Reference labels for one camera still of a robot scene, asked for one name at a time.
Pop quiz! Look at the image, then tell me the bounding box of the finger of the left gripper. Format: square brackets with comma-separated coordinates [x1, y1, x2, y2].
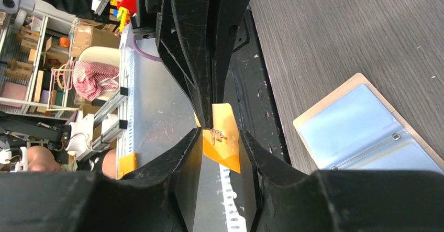
[212, 0, 250, 103]
[156, 0, 213, 129]

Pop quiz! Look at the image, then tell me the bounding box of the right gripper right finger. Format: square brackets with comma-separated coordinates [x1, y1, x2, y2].
[239, 131, 443, 231]

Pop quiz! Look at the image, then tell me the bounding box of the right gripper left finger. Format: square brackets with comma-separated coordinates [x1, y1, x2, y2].
[1, 127, 203, 231]

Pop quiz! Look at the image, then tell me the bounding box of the gold credit card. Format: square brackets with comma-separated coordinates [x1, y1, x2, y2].
[197, 103, 241, 173]

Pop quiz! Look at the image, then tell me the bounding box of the beige card holder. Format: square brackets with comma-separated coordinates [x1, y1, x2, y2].
[293, 73, 443, 173]

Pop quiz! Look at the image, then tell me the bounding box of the perforated metal rail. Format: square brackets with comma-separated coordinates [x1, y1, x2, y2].
[219, 164, 247, 232]

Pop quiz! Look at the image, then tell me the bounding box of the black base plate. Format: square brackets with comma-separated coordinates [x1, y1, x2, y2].
[224, 8, 290, 163]

